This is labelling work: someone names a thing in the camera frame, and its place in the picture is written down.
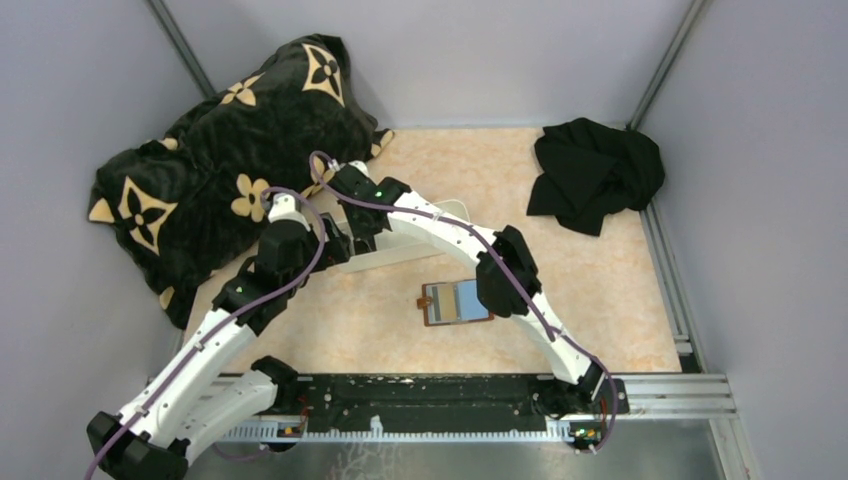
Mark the black floral plush pillow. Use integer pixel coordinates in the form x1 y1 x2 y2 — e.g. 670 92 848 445
88 34 394 329

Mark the aluminium frame rail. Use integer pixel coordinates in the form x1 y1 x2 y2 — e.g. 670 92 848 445
622 196 738 420

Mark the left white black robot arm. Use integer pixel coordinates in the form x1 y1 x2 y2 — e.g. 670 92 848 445
85 187 348 479

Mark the brown leather card holder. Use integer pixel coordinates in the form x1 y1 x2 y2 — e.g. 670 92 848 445
416 279 495 327

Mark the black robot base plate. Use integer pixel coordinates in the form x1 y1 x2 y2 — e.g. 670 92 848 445
267 374 630 434

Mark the black cloth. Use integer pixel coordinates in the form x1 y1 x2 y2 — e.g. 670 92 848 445
526 118 666 237

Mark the white slotted cable duct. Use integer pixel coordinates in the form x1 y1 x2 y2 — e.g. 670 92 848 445
218 419 574 444

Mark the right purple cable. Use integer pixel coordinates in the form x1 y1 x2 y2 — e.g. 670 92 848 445
309 150 620 456

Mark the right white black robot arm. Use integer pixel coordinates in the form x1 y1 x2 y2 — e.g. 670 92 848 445
316 157 608 412

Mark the white oblong plastic tray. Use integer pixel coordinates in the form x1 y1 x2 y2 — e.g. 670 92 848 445
337 199 470 273

